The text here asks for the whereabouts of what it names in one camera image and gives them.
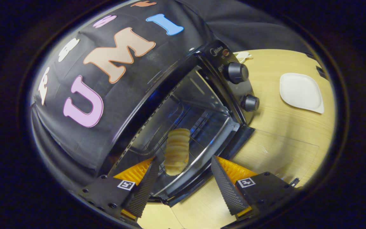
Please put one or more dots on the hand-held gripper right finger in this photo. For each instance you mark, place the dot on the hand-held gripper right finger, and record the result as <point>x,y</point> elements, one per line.
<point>226,187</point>

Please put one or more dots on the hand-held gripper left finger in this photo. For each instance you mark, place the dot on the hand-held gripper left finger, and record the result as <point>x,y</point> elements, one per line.
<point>145,187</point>

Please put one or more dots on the golden bread roll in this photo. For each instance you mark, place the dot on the golden bread roll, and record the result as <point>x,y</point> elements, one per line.
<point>176,149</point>

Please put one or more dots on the black toaster oven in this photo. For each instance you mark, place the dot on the black toaster oven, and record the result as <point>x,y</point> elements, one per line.
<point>221,60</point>

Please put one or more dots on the black table edge clamp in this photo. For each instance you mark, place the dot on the black table edge clamp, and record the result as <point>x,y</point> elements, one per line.
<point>310,55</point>
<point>321,72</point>
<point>294,182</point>

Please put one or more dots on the white square plate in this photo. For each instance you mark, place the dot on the white square plate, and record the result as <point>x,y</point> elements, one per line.
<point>300,92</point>

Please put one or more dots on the white divided spice tray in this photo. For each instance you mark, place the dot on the white divided spice tray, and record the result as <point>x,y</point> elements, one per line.
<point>242,57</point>

